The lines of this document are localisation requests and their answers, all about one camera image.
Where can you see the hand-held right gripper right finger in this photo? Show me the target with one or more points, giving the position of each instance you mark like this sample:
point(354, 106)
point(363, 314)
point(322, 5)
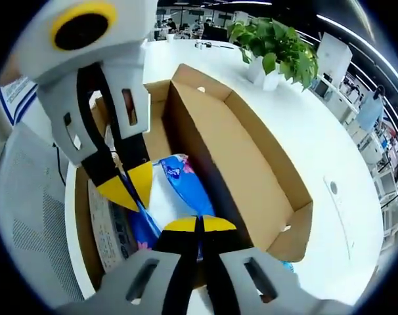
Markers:
point(238, 282)

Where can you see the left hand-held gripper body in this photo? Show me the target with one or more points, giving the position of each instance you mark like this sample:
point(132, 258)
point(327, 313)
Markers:
point(97, 46)

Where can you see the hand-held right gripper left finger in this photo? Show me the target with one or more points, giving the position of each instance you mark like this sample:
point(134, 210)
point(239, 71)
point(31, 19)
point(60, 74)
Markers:
point(146, 282)

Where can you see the blue soft tissue pack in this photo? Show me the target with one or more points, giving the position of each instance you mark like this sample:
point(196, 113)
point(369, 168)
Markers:
point(182, 197)

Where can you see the brown cardboard shoe box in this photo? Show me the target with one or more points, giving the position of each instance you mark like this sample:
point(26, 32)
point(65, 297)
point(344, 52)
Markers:
point(238, 141)

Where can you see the black white desk item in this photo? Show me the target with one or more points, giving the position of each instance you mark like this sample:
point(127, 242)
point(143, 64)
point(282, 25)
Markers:
point(215, 45)

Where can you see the small white blue carton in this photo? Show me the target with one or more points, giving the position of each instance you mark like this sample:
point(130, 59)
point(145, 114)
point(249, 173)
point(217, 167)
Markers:
point(110, 229)

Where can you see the grey mesh office chair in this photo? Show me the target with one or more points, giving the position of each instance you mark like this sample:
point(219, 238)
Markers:
point(31, 213)

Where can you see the green potted plant white pot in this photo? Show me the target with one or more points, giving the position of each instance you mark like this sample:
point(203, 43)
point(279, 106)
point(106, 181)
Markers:
point(278, 42)

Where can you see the blue white wall board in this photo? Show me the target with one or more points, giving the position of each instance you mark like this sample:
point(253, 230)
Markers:
point(18, 98)

